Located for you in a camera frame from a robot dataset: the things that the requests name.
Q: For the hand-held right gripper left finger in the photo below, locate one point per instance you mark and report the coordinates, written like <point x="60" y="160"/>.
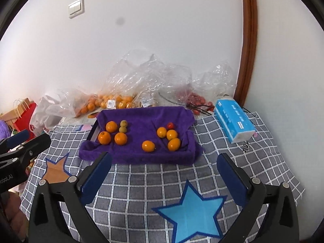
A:
<point x="97" y="177"/>

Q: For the white printed plastic bag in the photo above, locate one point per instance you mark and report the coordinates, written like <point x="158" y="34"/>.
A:
<point x="41" y="117"/>

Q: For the red paper bag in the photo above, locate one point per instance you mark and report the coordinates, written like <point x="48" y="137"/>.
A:
<point x="24" y="116"/>

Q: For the clear bag of small oranges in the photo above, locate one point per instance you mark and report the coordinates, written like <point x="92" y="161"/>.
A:
<point x="119" y="91"/>

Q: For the brown wooden door frame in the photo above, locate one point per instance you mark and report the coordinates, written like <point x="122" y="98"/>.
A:
<point x="246" y="38"/>

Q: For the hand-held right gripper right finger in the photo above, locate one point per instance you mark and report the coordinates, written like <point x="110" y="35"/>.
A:
<point x="231" y="182"/>

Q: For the large orange mandarin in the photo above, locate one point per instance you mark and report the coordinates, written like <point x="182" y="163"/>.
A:
<point x="120" y="138"/>
<point x="104" y="137"/>
<point x="111" y="126"/>

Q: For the clear bag of cherry tomatoes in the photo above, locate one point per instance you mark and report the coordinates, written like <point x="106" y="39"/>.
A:
<point x="202" y="91"/>

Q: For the person's left hand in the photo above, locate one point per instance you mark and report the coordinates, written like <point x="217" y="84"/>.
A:
<point x="16" y="215"/>

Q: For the purple fluffy thing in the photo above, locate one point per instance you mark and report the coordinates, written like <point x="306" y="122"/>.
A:
<point x="3" y="129"/>

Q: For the grey checked star blanket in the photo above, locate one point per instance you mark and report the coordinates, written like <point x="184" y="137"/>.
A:
<point x="141" y="182"/>

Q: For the brownish longan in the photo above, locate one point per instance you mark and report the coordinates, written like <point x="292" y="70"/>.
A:
<point x="122" y="129"/>
<point x="123" y="123"/>

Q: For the purple towel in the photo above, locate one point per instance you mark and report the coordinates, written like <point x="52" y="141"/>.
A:
<point x="141" y="121"/>

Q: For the small orange kumquat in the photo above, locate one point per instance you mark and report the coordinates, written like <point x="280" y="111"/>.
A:
<point x="161" y="132"/>
<point x="172" y="134"/>
<point x="148" y="146"/>
<point x="174" y="144"/>

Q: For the clear bag of mandarins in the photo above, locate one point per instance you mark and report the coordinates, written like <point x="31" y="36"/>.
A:
<point x="76" y="103"/>

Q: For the white light switch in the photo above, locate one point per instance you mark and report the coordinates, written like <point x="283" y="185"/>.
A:
<point x="76" y="8"/>

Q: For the blue tissue pack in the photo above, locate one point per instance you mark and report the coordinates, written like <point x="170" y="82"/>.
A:
<point x="234" y="121"/>

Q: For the red cherry tomato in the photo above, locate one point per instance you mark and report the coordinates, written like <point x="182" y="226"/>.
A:
<point x="170" y="125"/>

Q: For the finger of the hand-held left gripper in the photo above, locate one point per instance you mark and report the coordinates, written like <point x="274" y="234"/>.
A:
<point x="19" y="137"/>
<point x="35" y="145"/>

